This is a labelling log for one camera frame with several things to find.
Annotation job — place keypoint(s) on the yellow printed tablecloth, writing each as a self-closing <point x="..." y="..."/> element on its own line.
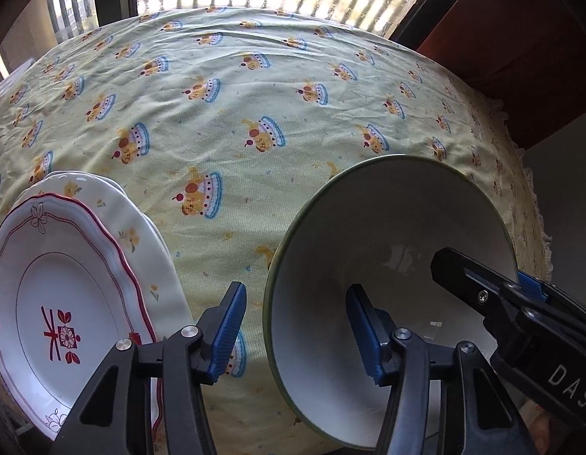
<point x="274" y="80"/>

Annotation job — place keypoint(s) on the cream floral bowl dark rim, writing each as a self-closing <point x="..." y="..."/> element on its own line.
<point x="368" y="227"/>

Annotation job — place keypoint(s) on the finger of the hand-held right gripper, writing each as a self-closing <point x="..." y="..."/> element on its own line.
<point x="463" y="272"/>
<point x="534" y="288"/>

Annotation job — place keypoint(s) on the white scalloped dish yellow flowers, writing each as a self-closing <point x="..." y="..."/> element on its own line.
<point x="131" y="256"/>

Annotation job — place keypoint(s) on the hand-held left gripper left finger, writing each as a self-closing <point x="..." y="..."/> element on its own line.
<point x="226" y="336"/>

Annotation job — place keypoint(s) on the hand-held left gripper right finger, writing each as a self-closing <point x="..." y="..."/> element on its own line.
<point x="364" y="336"/>

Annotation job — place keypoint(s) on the person's right hand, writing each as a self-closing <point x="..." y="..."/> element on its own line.
<point x="544" y="436"/>

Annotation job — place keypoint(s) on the white plate red rim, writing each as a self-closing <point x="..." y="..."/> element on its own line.
<point x="51" y="270"/>

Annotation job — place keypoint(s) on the red curtain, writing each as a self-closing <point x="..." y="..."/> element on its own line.
<point x="511" y="47"/>

